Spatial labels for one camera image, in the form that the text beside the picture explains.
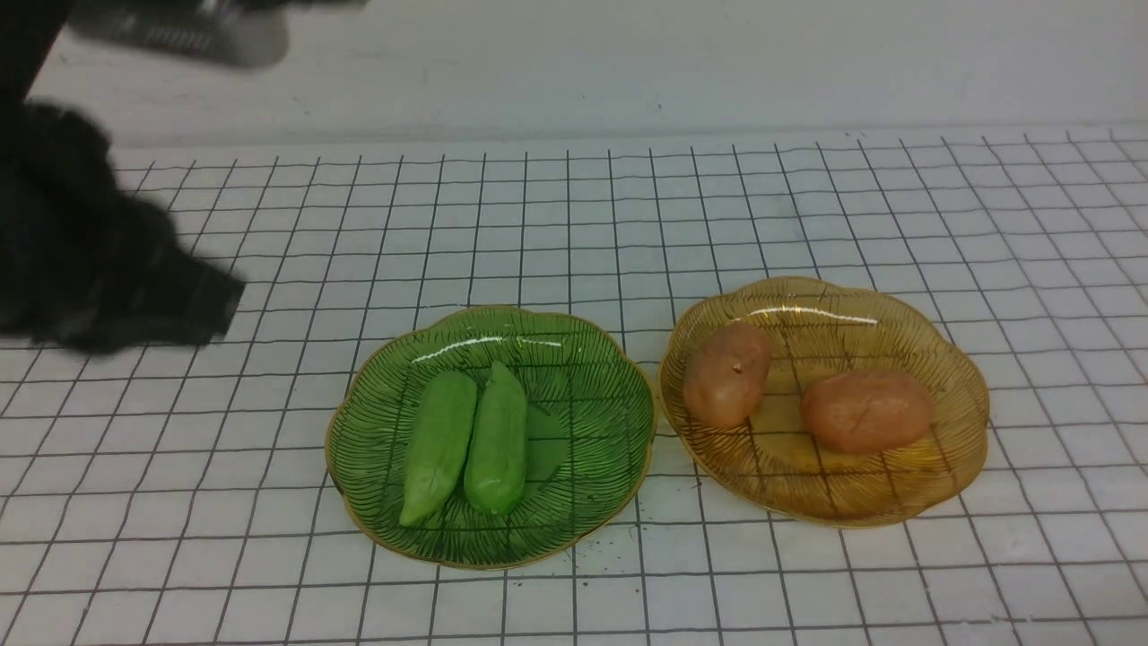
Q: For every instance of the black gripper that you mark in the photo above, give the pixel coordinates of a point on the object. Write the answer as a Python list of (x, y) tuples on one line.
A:
[(86, 265)]

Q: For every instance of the pointed green vegetable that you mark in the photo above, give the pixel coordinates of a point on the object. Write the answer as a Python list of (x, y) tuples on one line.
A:
[(438, 447)]

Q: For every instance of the rounded green vegetable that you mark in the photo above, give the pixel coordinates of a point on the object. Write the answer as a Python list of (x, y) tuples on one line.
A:
[(496, 468)]

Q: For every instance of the orange potato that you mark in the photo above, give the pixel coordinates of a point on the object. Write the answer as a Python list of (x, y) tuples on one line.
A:
[(867, 412), (725, 379)]

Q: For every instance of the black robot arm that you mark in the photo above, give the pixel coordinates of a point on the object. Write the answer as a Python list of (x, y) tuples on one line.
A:
[(85, 264)]

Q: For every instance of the green glass plate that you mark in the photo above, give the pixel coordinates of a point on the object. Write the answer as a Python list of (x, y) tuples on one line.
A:
[(591, 420)]

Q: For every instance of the amber glass plate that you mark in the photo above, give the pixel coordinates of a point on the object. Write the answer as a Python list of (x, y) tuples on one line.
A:
[(819, 330)]

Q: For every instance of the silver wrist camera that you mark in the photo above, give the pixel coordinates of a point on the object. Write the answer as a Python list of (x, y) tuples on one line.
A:
[(234, 34)]

